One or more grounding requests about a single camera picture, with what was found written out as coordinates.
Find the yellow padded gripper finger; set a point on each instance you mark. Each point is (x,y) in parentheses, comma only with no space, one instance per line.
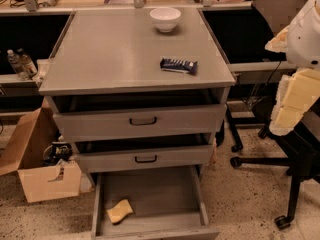
(278,43)
(295,96)

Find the yellow sponge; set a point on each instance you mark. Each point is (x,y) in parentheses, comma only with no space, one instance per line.
(117,213)

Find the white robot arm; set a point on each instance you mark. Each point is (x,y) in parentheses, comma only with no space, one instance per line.
(303,38)

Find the grey drawer cabinet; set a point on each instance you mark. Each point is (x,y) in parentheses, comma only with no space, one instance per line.
(110,60)

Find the grey bottom drawer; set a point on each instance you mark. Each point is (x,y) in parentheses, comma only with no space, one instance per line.
(167,205)

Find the grey drawer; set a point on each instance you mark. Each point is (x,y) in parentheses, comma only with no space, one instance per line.
(144,158)
(145,122)
(167,205)

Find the grey top drawer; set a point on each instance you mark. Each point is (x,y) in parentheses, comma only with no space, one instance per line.
(145,122)

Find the grey middle drawer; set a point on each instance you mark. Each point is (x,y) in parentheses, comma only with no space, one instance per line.
(144,158)

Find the black office chair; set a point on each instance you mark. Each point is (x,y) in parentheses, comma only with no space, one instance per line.
(301,146)

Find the blue snack bar wrapper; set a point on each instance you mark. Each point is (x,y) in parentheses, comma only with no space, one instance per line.
(181,66)

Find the white ceramic bowl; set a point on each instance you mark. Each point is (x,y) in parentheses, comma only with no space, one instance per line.
(165,19)

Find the black gadget in box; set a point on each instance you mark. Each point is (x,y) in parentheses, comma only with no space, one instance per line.
(55,152)

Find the dark capped plastic bottle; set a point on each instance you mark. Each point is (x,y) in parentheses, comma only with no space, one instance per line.
(27,62)

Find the clear plastic water bottle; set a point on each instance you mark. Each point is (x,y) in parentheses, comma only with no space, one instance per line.
(14,61)

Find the brown cardboard box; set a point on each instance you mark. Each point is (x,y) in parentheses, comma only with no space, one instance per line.
(33,134)

